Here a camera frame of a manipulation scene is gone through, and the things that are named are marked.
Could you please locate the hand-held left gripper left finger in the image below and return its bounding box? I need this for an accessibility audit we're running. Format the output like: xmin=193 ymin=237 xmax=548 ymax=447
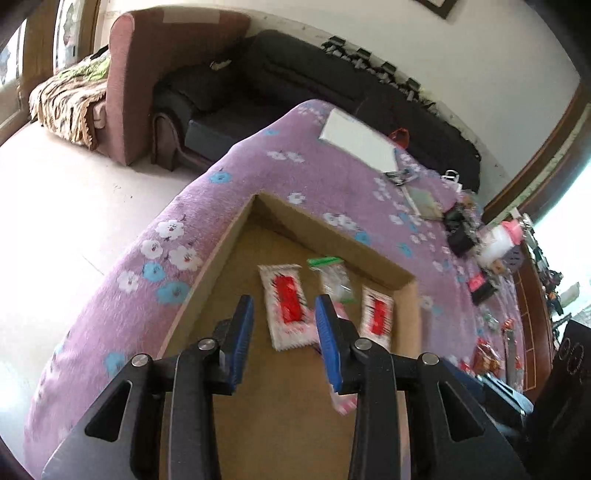
xmin=41 ymin=295 xmax=254 ymax=480

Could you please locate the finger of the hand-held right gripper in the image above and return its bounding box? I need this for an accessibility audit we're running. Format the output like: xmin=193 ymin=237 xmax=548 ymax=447
xmin=445 ymin=357 xmax=483 ymax=386

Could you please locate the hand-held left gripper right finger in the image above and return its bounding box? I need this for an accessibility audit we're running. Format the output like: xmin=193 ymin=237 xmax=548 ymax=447
xmin=315 ymin=294 xmax=532 ymax=480

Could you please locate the cardboard box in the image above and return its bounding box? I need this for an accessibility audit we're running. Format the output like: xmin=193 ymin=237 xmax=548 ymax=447
xmin=157 ymin=194 xmax=423 ymax=480

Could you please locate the heap of red snacks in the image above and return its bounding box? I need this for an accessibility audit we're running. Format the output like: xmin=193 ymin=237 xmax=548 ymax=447
xmin=462 ymin=318 xmax=519 ymax=385

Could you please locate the large white red snack packet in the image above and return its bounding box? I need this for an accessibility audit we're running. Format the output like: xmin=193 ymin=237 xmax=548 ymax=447
xmin=257 ymin=263 xmax=320 ymax=352

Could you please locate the small white red snack packet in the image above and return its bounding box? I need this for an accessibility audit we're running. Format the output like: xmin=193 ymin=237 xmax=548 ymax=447
xmin=358 ymin=286 xmax=395 ymax=352

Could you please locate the clear packet with green top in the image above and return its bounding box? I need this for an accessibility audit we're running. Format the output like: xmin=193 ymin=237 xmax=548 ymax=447
xmin=307 ymin=255 xmax=356 ymax=305

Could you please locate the black speaker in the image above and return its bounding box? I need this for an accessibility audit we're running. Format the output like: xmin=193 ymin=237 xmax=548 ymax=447
xmin=529 ymin=318 xmax=591 ymax=480

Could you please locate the red and black small item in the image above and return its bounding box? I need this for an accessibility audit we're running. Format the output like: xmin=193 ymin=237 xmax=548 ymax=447
xmin=468 ymin=272 xmax=498 ymax=305

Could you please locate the wooden side table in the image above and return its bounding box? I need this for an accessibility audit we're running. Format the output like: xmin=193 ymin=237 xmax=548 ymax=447
xmin=503 ymin=242 xmax=565 ymax=403

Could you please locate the black device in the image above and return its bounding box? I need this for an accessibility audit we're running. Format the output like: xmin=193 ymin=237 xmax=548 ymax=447
xmin=444 ymin=203 xmax=482 ymax=258

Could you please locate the pink and white bottle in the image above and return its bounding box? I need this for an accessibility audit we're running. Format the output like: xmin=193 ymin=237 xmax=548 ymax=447
xmin=478 ymin=219 xmax=526 ymax=269

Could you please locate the purple floral blanket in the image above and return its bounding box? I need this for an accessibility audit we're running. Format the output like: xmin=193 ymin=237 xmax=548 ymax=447
xmin=23 ymin=99 xmax=532 ymax=480

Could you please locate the grey green notebook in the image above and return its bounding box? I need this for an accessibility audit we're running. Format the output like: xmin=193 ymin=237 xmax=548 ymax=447
xmin=401 ymin=185 xmax=446 ymax=217

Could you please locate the black sofa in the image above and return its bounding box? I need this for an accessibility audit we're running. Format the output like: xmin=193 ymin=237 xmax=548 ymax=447
xmin=150 ymin=30 xmax=482 ymax=195

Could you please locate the black white checkered cloth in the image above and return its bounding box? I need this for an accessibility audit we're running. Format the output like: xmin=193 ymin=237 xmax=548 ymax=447
xmin=321 ymin=36 xmax=437 ymax=112

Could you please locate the maroon armchair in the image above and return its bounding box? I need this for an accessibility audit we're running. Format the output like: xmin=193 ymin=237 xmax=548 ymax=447
xmin=108 ymin=10 xmax=252 ymax=167

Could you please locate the brown patterned throw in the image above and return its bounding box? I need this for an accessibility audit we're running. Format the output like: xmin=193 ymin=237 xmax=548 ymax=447
xmin=28 ymin=58 xmax=112 ymax=148

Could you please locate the green patterned cloth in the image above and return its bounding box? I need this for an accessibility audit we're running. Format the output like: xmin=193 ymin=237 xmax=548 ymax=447
xmin=55 ymin=48 xmax=112 ymax=80

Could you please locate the wooden framed glass door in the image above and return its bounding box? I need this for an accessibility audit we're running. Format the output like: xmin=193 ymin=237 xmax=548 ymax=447
xmin=0 ymin=0 xmax=101 ymax=145

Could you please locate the framed wall picture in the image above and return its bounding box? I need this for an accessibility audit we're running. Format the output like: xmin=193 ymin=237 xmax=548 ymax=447
xmin=413 ymin=0 xmax=459 ymax=20

